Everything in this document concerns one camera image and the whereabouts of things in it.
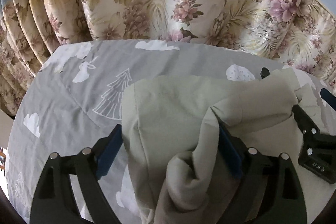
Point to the grey animal print bedsheet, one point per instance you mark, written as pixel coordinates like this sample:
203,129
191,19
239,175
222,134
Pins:
76,99

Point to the light green jacket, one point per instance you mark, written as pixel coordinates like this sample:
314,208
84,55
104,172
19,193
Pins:
170,129

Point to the blue floral curtain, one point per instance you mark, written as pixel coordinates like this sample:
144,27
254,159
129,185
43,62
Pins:
299,33

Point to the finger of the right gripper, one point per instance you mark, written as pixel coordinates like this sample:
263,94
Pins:
304,122
329,98

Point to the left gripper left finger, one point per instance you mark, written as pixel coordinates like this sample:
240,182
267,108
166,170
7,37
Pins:
68,190

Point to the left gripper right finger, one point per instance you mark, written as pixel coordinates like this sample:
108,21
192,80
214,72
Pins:
269,190

